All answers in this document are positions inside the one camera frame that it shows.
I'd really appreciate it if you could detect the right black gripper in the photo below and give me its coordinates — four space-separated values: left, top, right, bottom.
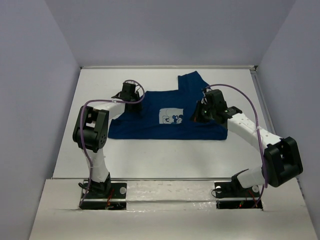
189 100 216 124

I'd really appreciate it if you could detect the blue printed t shirt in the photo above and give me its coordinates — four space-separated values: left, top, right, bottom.
108 71 228 141

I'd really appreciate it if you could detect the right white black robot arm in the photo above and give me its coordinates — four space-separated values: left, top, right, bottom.
191 88 303 199

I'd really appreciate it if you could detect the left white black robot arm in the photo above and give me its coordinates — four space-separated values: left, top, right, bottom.
72 80 145 198

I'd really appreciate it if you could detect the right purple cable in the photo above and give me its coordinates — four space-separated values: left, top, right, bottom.
203 83 270 208

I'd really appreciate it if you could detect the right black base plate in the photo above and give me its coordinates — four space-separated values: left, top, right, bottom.
211 181 263 210

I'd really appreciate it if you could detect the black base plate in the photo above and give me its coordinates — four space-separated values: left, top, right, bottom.
211 181 263 210
79 180 127 211

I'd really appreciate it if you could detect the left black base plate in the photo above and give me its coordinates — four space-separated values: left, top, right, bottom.
79 180 127 211

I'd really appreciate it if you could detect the metal rail strip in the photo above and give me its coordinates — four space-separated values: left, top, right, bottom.
51 176 292 181

